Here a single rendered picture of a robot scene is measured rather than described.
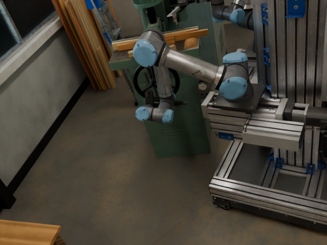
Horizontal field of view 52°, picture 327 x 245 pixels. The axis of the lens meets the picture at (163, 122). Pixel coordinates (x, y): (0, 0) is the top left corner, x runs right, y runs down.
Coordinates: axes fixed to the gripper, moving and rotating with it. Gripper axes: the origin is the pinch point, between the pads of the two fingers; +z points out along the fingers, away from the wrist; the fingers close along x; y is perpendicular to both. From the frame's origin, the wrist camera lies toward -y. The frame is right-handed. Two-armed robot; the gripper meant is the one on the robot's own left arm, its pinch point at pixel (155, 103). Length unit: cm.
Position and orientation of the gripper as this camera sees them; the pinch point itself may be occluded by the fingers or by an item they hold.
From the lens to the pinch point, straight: 209.3
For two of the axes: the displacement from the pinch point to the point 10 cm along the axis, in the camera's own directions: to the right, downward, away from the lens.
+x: 9.7, -1.1, -2.2
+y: 1.5, 9.8, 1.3
